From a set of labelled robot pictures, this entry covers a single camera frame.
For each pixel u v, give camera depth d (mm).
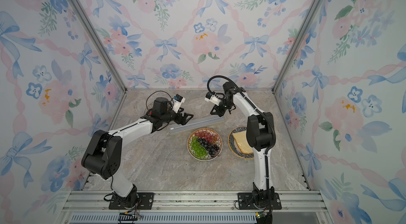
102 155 468
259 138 575
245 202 740
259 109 596
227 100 780
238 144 883
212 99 864
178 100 793
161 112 721
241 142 893
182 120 813
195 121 941
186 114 817
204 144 878
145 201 749
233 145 906
